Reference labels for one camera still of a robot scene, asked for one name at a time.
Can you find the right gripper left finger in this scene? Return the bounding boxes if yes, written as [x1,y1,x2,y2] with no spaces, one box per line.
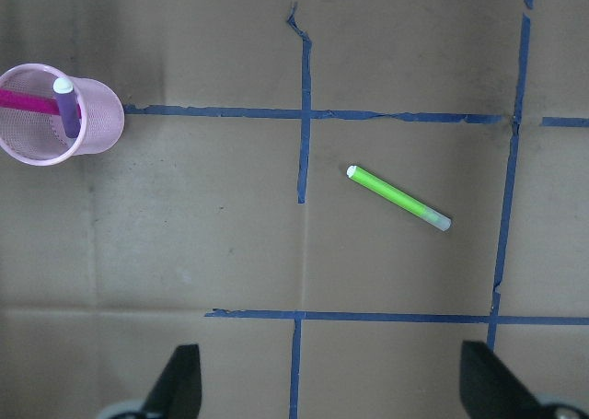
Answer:
[142,343,202,418]

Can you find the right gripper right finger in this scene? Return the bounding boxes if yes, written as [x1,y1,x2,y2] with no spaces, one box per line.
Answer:
[459,341,550,419]

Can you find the purple pen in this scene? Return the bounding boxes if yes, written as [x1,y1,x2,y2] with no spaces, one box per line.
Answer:
[52,77,81,139]

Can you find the pink pen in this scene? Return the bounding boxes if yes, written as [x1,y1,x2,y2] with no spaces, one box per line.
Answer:
[1,88,60,115]

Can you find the pink mesh cup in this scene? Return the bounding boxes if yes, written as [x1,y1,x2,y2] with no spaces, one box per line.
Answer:
[1,64,124,166]

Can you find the green pen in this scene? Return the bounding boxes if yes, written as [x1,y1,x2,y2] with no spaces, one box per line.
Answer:
[346,165,452,231]

